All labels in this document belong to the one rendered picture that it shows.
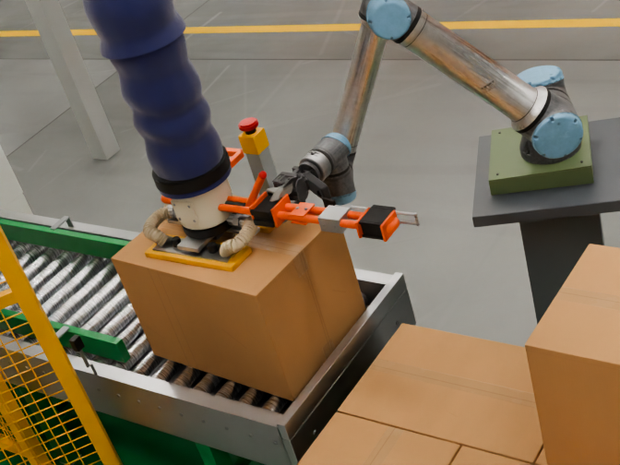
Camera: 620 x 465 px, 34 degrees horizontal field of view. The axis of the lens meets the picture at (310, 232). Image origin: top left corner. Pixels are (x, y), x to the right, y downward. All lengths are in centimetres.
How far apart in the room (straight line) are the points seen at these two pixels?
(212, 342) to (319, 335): 32
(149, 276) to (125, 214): 237
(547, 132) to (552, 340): 81
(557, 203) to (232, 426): 118
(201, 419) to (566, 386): 117
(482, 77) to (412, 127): 245
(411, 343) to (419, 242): 143
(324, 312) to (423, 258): 140
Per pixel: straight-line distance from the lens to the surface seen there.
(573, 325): 240
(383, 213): 263
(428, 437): 277
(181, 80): 275
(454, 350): 301
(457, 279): 418
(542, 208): 315
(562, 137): 301
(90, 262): 400
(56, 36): 579
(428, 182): 484
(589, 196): 318
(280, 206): 280
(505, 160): 330
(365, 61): 302
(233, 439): 305
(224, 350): 304
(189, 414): 311
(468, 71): 289
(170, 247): 304
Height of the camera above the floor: 250
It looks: 32 degrees down
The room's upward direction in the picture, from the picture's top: 17 degrees counter-clockwise
